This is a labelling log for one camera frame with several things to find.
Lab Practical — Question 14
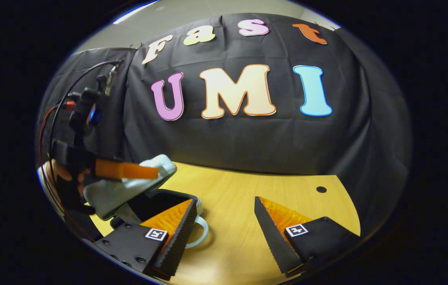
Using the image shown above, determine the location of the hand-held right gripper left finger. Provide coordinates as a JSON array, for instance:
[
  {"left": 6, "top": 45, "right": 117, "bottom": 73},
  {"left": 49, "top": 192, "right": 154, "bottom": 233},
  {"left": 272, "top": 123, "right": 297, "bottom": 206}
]
[{"left": 94, "top": 199, "right": 198, "bottom": 281}]

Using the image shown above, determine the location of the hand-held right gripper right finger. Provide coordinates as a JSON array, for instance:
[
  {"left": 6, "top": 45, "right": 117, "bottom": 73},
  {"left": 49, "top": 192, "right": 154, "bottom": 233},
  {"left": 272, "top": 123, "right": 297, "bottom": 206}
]
[{"left": 254, "top": 196, "right": 361, "bottom": 277}]

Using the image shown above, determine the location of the red cable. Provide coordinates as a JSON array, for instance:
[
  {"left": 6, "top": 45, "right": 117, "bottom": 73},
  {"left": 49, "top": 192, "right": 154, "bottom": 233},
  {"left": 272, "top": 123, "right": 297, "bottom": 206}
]
[{"left": 38, "top": 105, "right": 93, "bottom": 242}]

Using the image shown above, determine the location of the small pale green suitcase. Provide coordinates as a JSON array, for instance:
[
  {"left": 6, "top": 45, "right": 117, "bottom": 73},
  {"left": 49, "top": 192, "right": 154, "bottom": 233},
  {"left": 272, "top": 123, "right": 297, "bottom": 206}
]
[{"left": 83, "top": 154, "right": 209, "bottom": 250}]

